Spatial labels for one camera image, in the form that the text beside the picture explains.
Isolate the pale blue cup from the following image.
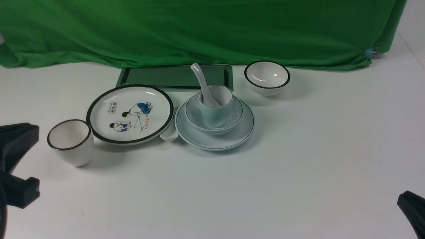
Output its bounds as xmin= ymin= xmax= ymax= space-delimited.
xmin=198 ymin=86 xmax=235 ymax=127

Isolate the green backdrop cloth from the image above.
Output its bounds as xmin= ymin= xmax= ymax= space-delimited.
xmin=0 ymin=0 xmax=406 ymax=71

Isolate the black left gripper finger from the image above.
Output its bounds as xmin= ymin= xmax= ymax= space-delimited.
xmin=0 ymin=123 xmax=40 ymax=174
xmin=0 ymin=172 xmax=41 ymax=209

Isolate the pale blue plate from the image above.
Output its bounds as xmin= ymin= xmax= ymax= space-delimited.
xmin=174 ymin=99 xmax=256 ymax=151

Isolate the blue binder clip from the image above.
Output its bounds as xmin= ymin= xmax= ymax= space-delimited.
xmin=363 ymin=47 xmax=380 ymax=59

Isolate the pale blue ceramic spoon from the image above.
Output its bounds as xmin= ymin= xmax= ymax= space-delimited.
xmin=190 ymin=63 xmax=219 ymax=108

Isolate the white cup black rim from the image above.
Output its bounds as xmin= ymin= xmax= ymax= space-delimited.
xmin=47 ymin=119 xmax=94 ymax=167

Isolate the white bowl black rim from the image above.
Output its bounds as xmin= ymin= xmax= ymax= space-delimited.
xmin=243 ymin=61 xmax=291 ymax=96

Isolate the metal rectangular table hatch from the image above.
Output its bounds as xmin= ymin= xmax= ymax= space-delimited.
xmin=115 ymin=65 xmax=233 ymax=91

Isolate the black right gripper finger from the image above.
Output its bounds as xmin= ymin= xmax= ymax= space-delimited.
xmin=397 ymin=191 xmax=425 ymax=239

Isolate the illustrated plate black rim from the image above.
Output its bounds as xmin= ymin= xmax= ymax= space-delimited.
xmin=86 ymin=85 xmax=174 ymax=146

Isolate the pale blue bowl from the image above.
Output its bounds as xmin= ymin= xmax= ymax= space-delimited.
xmin=185 ymin=93 xmax=243 ymax=136

